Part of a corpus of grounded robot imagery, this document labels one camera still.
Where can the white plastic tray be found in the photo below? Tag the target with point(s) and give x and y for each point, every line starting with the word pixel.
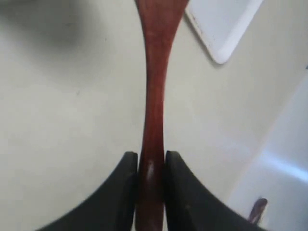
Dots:
pixel 220 24

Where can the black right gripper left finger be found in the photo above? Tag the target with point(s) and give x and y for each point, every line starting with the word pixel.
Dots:
pixel 110 207

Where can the dark red wooden spoon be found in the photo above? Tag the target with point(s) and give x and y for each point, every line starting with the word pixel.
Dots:
pixel 159 20

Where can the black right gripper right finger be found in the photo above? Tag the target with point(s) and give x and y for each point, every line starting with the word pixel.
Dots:
pixel 190 206

